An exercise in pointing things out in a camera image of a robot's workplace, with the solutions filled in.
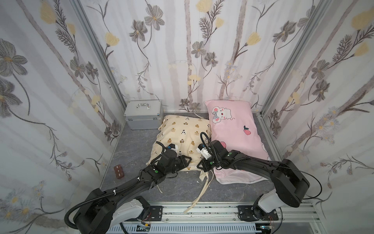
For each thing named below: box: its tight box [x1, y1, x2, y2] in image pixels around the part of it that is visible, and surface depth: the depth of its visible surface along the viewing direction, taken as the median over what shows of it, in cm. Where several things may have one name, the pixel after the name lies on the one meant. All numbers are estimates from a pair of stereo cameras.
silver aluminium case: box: [123, 99, 163, 130], surface depth 106 cm
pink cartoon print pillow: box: [204, 99, 270, 185], surface depth 98 cm
